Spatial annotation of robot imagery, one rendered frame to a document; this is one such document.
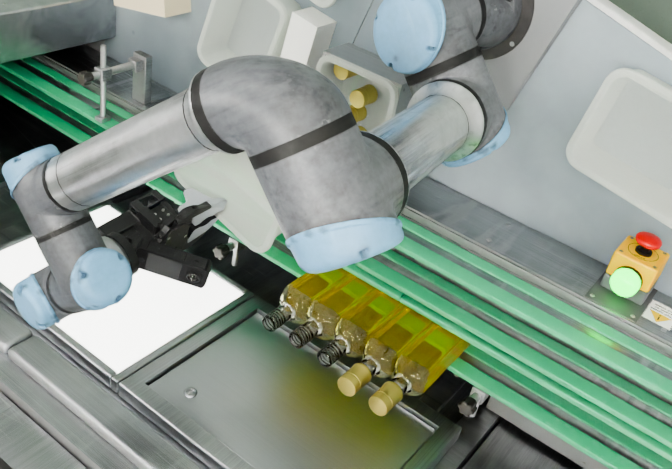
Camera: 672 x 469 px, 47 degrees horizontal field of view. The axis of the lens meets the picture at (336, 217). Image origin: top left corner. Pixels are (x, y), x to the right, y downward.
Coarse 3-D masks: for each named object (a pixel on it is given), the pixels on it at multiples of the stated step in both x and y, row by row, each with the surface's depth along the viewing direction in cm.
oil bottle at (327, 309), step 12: (348, 276) 136; (336, 288) 132; (348, 288) 133; (360, 288) 133; (372, 288) 134; (324, 300) 129; (336, 300) 129; (348, 300) 130; (360, 300) 131; (312, 312) 127; (324, 312) 127; (336, 312) 127; (324, 324) 126; (324, 336) 127
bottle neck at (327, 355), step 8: (328, 344) 123; (336, 344) 122; (344, 344) 123; (320, 352) 121; (328, 352) 121; (336, 352) 121; (344, 352) 123; (320, 360) 122; (328, 360) 122; (336, 360) 122
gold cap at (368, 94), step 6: (354, 90) 140; (360, 90) 140; (366, 90) 141; (372, 90) 142; (354, 96) 141; (360, 96) 140; (366, 96) 140; (372, 96) 141; (354, 102) 141; (360, 102) 140; (366, 102) 140; (372, 102) 143
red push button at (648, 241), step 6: (636, 234) 120; (642, 234) 120; (648, 234) 120; (654, 234) 121; (636, 240) 120; (642, 240) 119; (648, 240) 119; (654, 240) 119; (660, 240) 119; (642, 246) 120; (648, 246) 118; (654, 246) 118; (660, 246) 119; (648, 252) 120
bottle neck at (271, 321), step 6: (282, 306) 128; (288, 306) 129; (270, 312) 127; (276, 312) 127; (282, 312) 127; (288, 312) 128; (264, 318) 126; (270, 318) 125; (276, 318) 126; (282, 318) 127; (288, 318) 128; (264, 324) 127; (270, 324) 128; (276, 324) 126; (282, 324) 127; (270, 330) 126
